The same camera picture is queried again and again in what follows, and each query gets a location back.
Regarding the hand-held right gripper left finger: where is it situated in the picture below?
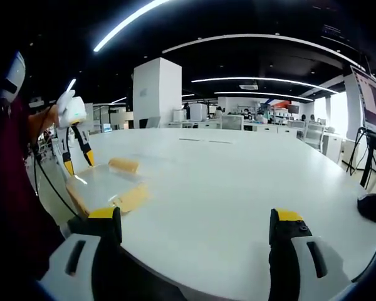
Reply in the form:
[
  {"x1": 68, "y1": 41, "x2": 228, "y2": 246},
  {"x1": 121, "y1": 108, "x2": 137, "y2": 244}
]
[{"x1": 39, "y1": 206, "x2": 123, "y2": 301}]

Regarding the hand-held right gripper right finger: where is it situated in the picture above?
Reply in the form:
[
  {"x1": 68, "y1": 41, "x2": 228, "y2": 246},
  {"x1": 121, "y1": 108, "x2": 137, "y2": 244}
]
[{"x1": 269, "y1": 208, "x2": 353, "y2": 301}]

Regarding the clear container with yellow clips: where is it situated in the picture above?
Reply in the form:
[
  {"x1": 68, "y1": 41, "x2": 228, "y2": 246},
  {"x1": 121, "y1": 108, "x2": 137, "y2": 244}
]
[{"x1": 65, "y1": 158, "x2": 152, "y2": 217}]

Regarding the clear plastic storage box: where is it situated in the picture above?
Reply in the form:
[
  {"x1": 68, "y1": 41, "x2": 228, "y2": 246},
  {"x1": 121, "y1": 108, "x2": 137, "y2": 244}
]
[{"x1": 67, "y1": 169, "x2": 147, "y2": 217}]

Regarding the person in maroon shirt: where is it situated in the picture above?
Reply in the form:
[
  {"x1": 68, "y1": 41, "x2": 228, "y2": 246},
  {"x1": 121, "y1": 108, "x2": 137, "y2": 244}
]
[{"x1": 0, "y1": 93, "x2": 66, "y2": 280}]

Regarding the white chest-worn device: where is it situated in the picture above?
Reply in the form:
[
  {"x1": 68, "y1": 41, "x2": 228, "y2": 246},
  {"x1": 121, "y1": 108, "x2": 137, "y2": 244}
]
[{"x1": 0, "y1": 51, "x2": 27, "y2": 102}]

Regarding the white square pillar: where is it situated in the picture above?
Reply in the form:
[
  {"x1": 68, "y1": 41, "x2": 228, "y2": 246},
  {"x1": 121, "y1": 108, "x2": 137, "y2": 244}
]
[{"x1": 132, "y1": 57, "x2": 183, "y2": 129}]

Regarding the black rounded object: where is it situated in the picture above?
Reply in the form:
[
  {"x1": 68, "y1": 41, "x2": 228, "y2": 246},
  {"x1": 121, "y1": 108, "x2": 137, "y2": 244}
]
[{"x1": 357, "y1": 193, "x2": 376, "y2": 223}]

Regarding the grey mesh office chair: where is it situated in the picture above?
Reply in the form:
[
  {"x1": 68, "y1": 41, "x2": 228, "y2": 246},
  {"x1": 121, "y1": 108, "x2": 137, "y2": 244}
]
[
  {"x1": 303, "y1": 123, "x2": 326, "y2": 152},
  {"x1": 221, "y1": 114, "x2": 244, "y2": 131}
]

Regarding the row of white desks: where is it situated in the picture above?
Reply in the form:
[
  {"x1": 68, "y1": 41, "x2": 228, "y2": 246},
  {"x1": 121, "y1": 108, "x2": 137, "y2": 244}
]
[{"x1": 167, "y1": 120, "x2": 344, "y2": 164}]

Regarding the bright screen on stand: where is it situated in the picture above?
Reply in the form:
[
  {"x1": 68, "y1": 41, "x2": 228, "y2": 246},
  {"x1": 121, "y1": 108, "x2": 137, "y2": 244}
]
[{"x1": 350, "y1": 65, "x2": 376, "y2": 134}]

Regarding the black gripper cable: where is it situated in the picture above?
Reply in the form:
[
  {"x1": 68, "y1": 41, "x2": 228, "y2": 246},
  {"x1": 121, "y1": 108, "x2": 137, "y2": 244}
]
[{"x1": 31, "y1": 102, "x2": 82, "y2": 220}]

